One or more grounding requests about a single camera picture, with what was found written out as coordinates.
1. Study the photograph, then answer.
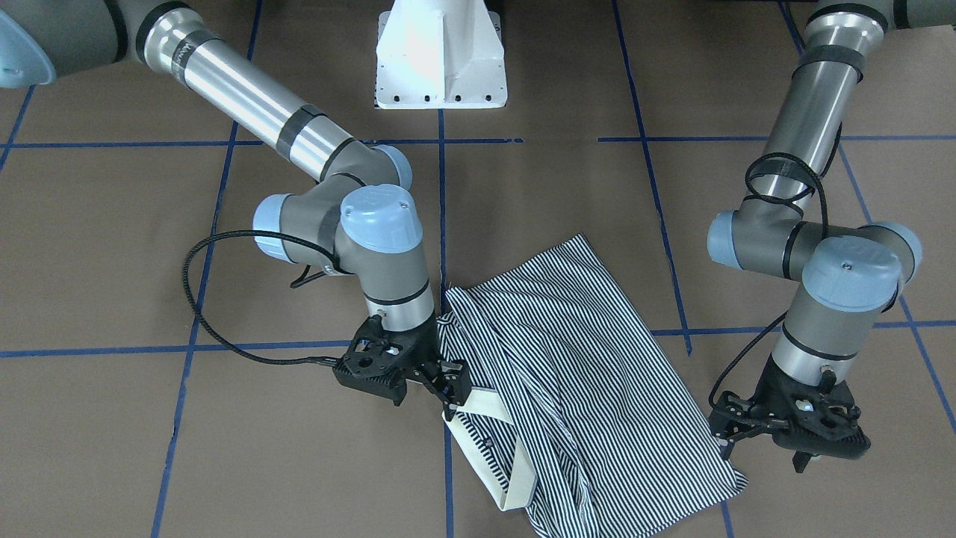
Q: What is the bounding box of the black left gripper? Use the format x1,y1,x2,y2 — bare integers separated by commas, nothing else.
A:
707,356,837,457

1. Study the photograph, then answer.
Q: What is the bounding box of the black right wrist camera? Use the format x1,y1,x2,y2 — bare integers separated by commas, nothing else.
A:
332,315,407,406

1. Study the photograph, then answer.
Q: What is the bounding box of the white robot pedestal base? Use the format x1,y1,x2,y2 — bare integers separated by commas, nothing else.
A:
373,1,509,110

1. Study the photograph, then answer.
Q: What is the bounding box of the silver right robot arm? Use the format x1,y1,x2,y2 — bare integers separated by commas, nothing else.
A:
2,1,471,406

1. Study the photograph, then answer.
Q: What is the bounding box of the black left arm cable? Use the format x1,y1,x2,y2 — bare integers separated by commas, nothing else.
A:
707,152,831,408

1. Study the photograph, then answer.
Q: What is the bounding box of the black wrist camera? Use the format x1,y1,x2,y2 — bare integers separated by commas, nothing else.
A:
772,371,871,473
332,315,407,406

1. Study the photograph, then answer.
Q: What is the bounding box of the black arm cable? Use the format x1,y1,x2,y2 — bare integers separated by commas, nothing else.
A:
707,152,831,408
182,229,352,367

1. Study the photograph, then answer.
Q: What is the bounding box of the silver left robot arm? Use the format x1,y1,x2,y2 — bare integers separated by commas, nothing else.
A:
707,1,954,472

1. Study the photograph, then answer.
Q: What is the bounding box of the navy white striped polo shirt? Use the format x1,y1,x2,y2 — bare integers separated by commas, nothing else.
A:
438,235,748,537

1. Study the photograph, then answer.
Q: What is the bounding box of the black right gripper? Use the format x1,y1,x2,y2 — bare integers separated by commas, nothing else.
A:
373,318,474,408

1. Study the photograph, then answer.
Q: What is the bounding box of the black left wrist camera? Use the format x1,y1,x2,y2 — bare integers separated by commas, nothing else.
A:
772,371,871,473

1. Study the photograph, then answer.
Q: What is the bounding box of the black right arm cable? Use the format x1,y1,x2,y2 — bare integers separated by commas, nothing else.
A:
182,229,352,367

